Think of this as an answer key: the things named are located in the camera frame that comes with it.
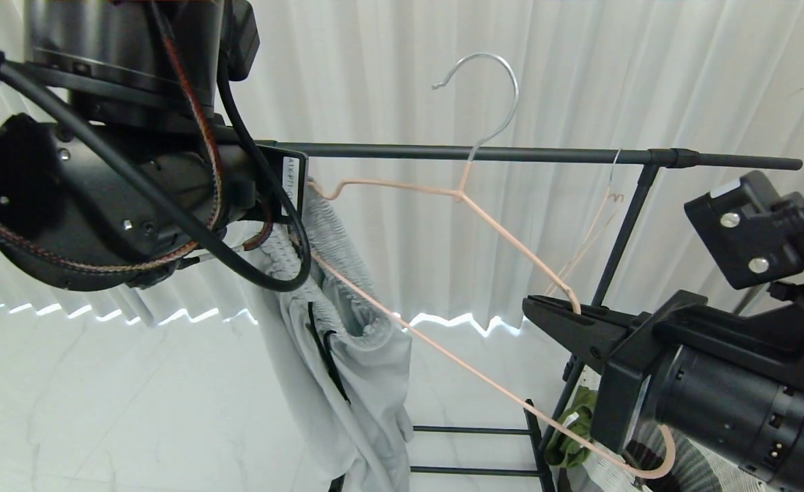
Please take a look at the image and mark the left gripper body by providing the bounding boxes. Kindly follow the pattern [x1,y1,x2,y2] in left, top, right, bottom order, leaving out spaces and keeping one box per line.
[67,137,310,288]

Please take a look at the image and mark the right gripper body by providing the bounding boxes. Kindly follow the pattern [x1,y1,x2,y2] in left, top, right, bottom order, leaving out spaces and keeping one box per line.
[590,290,804,492]

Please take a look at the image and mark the pink clothes hanger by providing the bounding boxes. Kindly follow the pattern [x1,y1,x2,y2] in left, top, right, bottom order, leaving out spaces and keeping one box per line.
[308,53,678,480]
[545,149,625,296]

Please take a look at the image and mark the pale grey shorts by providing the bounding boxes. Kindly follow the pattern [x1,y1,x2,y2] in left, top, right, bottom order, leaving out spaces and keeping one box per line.
[241,183,416,492]

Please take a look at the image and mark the white laundry basket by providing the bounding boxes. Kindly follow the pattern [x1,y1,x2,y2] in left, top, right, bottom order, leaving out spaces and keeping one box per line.
[566,410,781,492]

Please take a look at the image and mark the black clothes rack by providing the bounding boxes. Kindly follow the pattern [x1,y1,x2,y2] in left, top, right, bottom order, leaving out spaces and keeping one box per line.
[258,140,804,492]

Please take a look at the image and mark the green garment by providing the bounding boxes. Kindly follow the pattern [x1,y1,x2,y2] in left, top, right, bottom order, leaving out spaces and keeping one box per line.
[545,386,600,469]

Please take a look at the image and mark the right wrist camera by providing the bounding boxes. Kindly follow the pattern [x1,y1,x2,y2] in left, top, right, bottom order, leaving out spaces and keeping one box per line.
[684,171,804,370]

